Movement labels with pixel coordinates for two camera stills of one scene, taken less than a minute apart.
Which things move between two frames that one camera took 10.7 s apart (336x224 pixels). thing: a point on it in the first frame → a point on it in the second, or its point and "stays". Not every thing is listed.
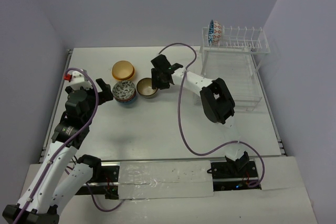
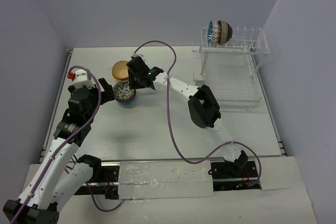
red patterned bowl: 127,99 stays
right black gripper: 155,82 → 132,85
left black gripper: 104,92 stays
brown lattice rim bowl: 144,88 → 226,32
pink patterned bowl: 123,89 stays
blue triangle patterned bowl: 215,32 stays
